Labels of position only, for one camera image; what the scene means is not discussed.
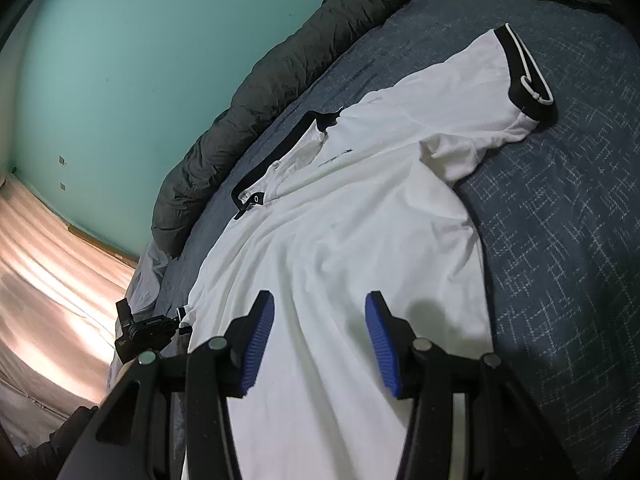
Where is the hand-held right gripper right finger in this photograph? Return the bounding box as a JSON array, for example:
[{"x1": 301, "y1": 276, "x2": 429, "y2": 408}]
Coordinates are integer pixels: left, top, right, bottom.
[{"x1": 364, "y1": 291, "x2": 581, "y2": 480}]

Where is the dark grey rolled duvet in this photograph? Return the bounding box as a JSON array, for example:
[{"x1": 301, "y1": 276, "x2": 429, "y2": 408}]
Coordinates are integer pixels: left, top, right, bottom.
[{"x1": 151, "y1": 0, "x2": 466, "y2": 258}]

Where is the pink curtain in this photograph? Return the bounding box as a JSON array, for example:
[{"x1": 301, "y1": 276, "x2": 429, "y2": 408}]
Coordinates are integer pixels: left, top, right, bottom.
[{"x1": 0, "y1": 180, "x2": 138, "y2": 461}]

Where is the light grey blanket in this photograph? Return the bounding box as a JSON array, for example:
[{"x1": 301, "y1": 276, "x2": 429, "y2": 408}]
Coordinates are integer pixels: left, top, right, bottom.
[{"x1": 125, "y1": 245, "x2": 168, "y2": 316}]

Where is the blue patterned bed sheet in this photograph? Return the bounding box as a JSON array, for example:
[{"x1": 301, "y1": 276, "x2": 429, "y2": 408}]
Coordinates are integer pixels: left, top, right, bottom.
[{"x1": 155, "y1": 0, "x2": 640, "y2": 480}]

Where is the wooden window frame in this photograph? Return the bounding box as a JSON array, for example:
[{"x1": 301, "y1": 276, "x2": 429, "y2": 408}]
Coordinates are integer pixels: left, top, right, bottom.
[{"x1": 0, "y1": 172, "x2": 140, "y2": 267}]

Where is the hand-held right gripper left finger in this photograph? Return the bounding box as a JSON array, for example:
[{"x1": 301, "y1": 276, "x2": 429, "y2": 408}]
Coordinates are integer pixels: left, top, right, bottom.
[{"x1": 57, "y1": 290, "x2": 276, "y2": 480}]

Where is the white polo shirt black trim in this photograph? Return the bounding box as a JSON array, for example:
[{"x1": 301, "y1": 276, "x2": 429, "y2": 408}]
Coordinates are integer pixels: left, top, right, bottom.
[{"x1": 180, "y1": 24, "x2": 558, "y2": 480}]

